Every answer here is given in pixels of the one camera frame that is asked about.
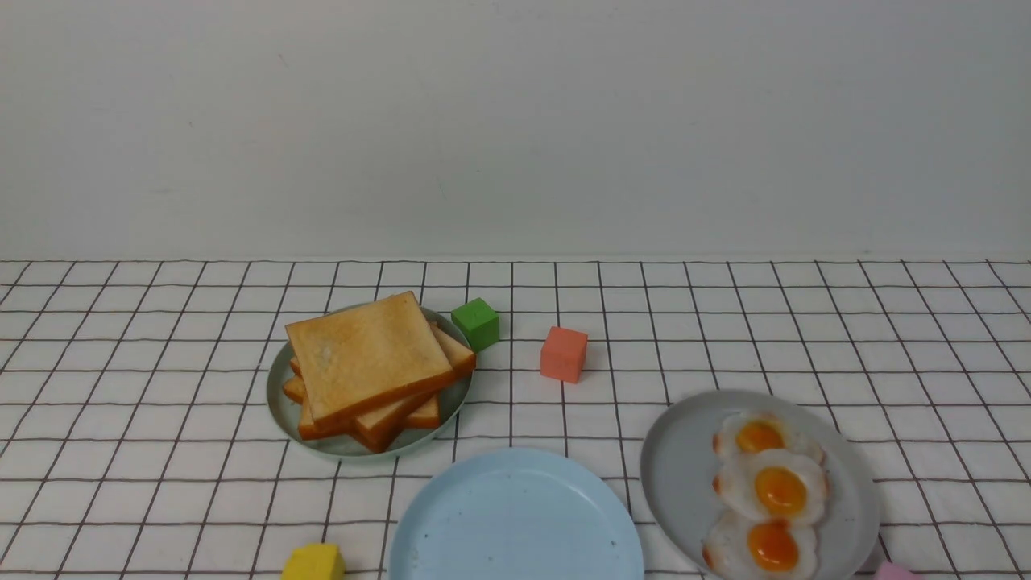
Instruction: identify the fried egg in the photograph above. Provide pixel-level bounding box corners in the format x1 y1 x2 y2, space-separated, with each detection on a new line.
712 450 830 526
712 411 825 465
702 510 818 579

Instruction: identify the green cube block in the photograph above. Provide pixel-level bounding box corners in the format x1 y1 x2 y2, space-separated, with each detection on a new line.
450 297 500 353

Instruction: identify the orange-red cube block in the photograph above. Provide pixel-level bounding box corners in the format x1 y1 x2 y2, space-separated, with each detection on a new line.
539 326 589 384

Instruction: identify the light blue plate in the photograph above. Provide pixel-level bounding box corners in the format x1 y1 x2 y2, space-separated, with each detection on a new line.
386 448 645 579

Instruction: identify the grey egg plate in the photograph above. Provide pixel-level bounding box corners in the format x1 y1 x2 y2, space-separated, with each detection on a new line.
640 390 880 579

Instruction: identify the yellow cube block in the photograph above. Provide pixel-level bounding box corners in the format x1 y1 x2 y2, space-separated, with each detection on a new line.
280 543 346 580

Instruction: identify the pink cube block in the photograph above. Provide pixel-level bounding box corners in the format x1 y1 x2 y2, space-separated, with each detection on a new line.
872 561 923 580

